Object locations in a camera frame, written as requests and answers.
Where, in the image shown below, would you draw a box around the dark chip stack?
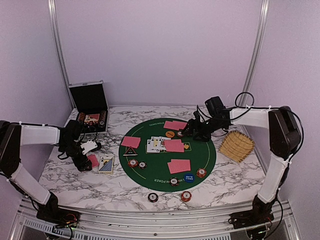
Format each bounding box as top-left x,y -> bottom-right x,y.
147,192 -> 159,203
169,177 -> 180,187

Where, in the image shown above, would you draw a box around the front aluminium rail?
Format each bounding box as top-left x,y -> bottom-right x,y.
9,199 -> 301,240

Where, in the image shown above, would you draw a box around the blue card box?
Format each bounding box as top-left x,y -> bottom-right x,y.
98,156 -> 114,175

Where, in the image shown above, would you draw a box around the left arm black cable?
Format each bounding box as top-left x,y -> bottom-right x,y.
57,124 -> 100,161

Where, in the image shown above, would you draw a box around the orange chip row in case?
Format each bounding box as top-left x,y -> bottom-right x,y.
77,112 -> 86,124

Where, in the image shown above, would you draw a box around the orange big blind button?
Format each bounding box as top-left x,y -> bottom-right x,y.
165,130 -> 175,138

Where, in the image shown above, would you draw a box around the boxed card deck in case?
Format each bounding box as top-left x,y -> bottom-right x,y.
84,113 -> 100,126

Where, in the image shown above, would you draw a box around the triangular all in button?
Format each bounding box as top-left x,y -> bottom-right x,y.
123,147 -> 138,157

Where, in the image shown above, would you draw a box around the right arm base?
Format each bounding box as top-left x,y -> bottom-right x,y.
228,210 -> 275,229

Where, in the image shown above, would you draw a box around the red cards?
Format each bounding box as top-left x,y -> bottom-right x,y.
164,139 -> 185,153

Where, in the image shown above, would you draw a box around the aluminium frame post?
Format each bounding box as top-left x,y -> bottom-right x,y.
48,0 -> 71,99
242,0 -> 270,92

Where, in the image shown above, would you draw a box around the round green poker mat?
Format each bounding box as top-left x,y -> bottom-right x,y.
118,118 -> 217,192

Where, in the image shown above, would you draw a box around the dark hundred chip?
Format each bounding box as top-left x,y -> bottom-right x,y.
138,161 -> 147,169

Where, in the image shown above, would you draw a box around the blue small blind button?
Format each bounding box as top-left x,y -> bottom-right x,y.
183,173 -> 196,183

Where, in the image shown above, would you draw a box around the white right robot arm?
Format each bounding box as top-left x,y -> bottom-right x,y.
181,96 -> 304,224

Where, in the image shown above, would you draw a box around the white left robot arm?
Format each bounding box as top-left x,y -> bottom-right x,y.
0,120 -> 101,223

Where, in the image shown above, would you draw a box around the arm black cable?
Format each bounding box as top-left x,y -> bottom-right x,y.
234,91 -> 305,226
57,124 -> 100,161

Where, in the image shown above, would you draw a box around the red chip stack front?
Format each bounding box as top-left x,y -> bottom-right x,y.
180,191 -> 192,202

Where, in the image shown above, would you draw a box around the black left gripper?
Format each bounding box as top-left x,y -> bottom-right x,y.
59,141 -> 92,172

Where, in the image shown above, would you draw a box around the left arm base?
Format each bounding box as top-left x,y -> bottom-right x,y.
36,209 -> 80,227

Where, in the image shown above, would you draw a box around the woven bamboo tray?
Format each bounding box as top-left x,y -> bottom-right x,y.
218,130 -> 255,163

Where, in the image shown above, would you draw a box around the dark chip row in case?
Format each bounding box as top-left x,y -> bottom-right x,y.
98,110 -> 107,128

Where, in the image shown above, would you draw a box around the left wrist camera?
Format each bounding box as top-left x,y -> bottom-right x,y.
80,140 -> 98,155

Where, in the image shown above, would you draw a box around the right aluminium frame post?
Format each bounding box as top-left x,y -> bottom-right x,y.
242,0 -> 270,92

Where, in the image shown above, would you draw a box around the dealt red card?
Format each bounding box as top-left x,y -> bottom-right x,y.
163,120 -> 187,131
167,161 -> 185,174
120,136 -> 141,149

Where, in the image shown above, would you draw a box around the aluminium poker case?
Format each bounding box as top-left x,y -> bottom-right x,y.
68,80 -> 109,139

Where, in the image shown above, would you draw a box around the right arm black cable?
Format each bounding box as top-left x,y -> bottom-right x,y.
234,91 -> 305,226

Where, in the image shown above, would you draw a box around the dealt red card top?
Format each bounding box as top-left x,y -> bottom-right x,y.
163,120 -> 187,131

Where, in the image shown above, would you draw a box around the left aluminium frame post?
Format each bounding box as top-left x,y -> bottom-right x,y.
48,0 -> 71,99

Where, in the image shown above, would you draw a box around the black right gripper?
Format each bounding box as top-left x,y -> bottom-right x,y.
181,117 -> 225,143

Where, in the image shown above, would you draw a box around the red backed card deck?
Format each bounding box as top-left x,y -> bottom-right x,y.
87,154 -> 99,168

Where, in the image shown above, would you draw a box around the red chip stack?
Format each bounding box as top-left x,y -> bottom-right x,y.
180,191 -> 192,202
196,168 -> 207,178
127,159 -> 139,168

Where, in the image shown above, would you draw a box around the red chip top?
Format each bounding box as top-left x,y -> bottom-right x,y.
177,131 -> 185,138

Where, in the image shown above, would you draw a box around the dealt red card front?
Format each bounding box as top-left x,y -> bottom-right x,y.
167,161 -> 185,174

